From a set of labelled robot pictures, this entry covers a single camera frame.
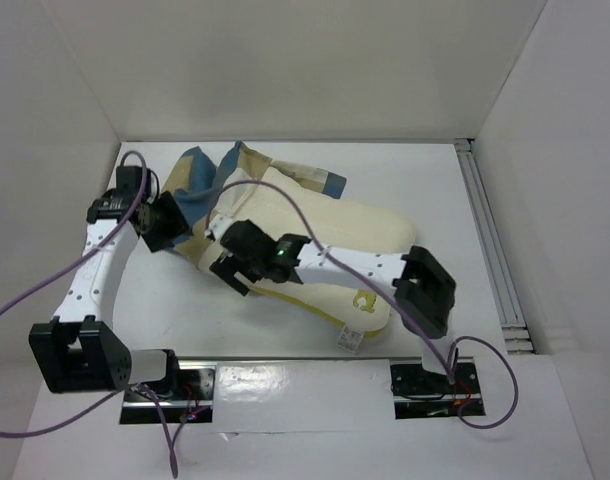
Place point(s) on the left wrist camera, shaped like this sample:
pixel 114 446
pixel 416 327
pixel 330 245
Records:
pixel 128 181

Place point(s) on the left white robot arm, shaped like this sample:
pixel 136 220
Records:
pixel 77 350

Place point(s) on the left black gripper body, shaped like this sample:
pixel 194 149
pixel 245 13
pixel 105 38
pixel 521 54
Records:
pixel 166 222

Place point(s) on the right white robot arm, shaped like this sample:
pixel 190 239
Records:
pixel 414 284

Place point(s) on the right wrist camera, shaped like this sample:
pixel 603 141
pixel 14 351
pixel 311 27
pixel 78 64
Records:
pixel 246 239

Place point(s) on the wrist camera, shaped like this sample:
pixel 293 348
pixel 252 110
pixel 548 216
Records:
pixel 246 239
pixel 128 181

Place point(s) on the aluminium rail right side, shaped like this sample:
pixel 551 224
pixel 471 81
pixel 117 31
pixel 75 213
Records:
pixel 515 330

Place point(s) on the cream pillow with yellow edge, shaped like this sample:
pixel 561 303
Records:
pixel 356 234

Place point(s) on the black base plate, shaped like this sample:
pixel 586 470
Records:
pixel 411 380
pixel 190 382

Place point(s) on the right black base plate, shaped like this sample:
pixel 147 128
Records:
pixel 411 380

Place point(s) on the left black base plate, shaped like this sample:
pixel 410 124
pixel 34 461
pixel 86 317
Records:
pixel 190 382

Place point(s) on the blue beige patchwork pillowcase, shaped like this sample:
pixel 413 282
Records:
pixel 195 179

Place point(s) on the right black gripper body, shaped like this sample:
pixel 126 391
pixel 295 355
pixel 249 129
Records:
pixel 230 261

